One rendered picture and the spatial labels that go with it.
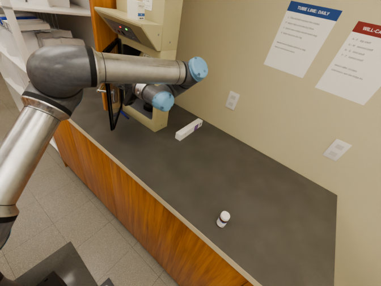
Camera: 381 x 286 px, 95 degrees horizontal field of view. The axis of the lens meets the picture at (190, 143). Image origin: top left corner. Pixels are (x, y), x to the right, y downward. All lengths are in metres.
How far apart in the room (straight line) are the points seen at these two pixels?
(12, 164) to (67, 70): 0.26
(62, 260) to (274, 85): 1.17
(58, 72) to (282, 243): 0.92
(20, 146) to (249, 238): 0.79
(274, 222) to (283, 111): 0.60
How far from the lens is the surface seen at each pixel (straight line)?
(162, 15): 0.90
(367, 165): 1.24
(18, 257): 1.91
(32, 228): 1.99
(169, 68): 0.58
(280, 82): 1.11
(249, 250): 0.80
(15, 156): 0.59
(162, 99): 0.66
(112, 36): 1.20
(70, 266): 0.74
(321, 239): 1.03
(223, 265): 0.91
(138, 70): 0.54
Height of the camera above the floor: 1.62
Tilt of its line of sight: 39 degrees down
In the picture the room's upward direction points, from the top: 14 degrees clockwise
